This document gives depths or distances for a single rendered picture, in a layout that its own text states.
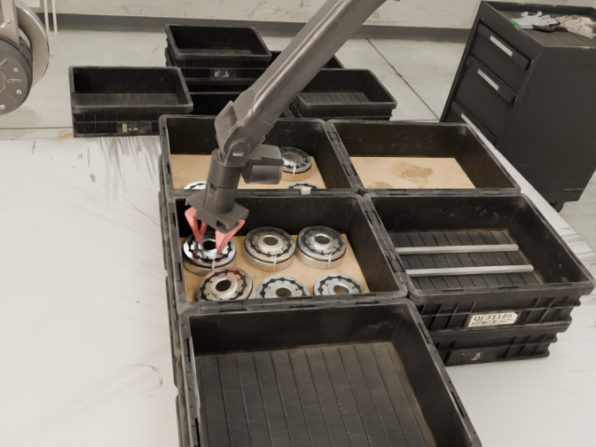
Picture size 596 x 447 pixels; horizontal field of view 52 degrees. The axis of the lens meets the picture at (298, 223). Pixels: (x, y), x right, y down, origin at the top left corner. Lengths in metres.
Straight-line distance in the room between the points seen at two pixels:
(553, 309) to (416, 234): 0.33
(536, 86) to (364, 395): 1.79
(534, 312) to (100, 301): 0.87
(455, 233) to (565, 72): 1.34
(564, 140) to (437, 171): 1.32
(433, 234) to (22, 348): 0.88
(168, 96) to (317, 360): 1.58
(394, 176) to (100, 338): 0.80
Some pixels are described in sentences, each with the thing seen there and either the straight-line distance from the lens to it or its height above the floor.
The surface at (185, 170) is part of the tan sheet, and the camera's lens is 1.45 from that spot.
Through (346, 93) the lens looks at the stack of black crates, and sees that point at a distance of 2.69.
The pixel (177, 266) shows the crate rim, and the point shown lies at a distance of 1.06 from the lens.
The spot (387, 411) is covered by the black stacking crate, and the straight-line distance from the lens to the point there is 1.06.
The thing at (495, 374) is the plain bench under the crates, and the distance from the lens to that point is 1.37.
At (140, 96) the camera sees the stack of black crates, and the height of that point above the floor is 0.49.
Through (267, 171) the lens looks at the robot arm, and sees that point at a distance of 1.10.
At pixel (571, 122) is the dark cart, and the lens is 2.86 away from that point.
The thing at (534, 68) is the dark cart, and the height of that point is 0.81.
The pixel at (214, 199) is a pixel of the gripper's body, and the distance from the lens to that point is 1.11.
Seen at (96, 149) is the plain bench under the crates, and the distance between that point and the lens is 1.75.
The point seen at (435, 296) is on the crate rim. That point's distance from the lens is 1.12.
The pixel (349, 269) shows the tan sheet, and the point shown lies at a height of 0.83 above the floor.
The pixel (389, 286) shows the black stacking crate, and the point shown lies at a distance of 1.14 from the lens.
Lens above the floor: 1.66
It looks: 38 degrees down
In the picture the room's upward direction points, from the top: 12 degrees clockwise
